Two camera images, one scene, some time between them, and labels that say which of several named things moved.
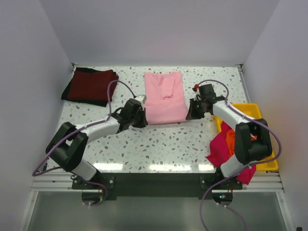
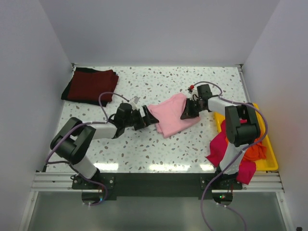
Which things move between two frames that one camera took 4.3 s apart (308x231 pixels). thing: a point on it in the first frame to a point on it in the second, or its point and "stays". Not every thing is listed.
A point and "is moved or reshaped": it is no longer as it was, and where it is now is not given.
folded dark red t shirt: x=93 y=84 stays
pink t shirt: x=165 y=100 is moved or reshaped
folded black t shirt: x=65 y=92 stays
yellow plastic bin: x=253 y=110 stays
